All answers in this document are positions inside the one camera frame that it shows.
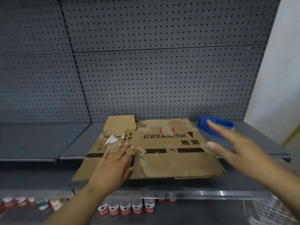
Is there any person's right hand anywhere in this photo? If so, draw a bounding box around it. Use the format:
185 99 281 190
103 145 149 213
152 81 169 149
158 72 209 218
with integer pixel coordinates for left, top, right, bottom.
206 119 270 178

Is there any person's left hand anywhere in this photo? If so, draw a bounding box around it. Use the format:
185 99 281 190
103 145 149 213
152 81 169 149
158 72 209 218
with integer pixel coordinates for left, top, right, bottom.
87 142 135 195

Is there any blue tape dispenser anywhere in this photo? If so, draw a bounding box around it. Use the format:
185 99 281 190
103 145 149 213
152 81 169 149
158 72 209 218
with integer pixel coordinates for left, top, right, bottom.
197 116 235 138

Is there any brown cardboard box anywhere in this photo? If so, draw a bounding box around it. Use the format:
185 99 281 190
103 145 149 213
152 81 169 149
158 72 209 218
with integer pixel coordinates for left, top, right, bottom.
71 114 227 182

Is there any person's left forearm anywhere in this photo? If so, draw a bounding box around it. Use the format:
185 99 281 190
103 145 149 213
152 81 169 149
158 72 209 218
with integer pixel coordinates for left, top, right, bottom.
43 184 114 225

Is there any row of red-label water bottles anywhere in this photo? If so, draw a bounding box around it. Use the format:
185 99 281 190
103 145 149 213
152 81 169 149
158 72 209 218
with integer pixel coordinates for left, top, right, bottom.
98 192 178 217

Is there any yellow stick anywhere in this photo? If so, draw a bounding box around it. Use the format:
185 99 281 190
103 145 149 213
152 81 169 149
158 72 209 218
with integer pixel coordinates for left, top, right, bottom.
281 125 300 148

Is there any row of red green packets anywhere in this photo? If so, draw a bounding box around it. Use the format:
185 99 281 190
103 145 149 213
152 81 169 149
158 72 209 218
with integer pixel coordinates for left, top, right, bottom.
0 197 71 213

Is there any grey pegboard back panel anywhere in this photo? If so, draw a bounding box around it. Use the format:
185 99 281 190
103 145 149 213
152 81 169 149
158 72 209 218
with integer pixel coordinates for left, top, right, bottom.
0 0 91 124
57 0 282 123

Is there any grey shelf with clear rail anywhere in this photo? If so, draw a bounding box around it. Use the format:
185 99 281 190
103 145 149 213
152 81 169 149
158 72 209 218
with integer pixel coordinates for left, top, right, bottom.
0 161 75 199
70 159 282 202

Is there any white wire basket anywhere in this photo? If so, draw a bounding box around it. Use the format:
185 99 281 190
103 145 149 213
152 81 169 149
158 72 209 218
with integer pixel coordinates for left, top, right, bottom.
248 194 300 225

